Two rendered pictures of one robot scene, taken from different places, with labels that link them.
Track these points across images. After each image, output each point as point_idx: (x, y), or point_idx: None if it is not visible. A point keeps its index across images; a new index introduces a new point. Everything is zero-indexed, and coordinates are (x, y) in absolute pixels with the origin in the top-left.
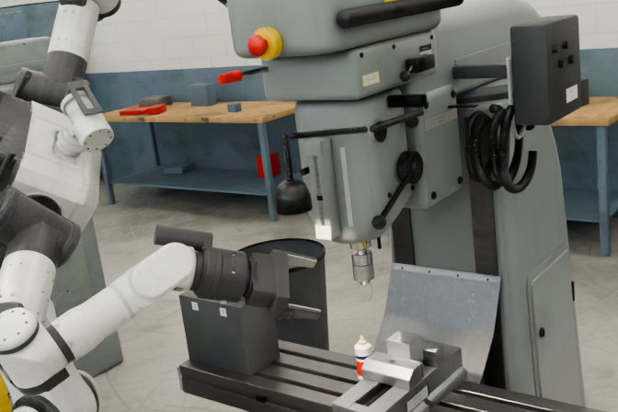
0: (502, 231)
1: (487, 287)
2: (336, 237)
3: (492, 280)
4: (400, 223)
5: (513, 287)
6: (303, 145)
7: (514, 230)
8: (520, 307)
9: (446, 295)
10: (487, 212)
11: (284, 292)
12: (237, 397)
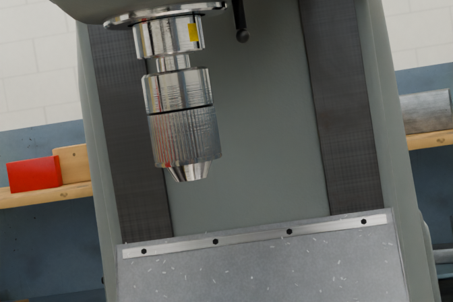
0: (382, 102)
1: (369, 238)
2: None
3: (375, 221)
4: (131, 139)
5: (412, 232)
6: None
7: (397, 103)
8: (427, 279)
9: (272, 283)
10: (349, 63)
11: None
12: None
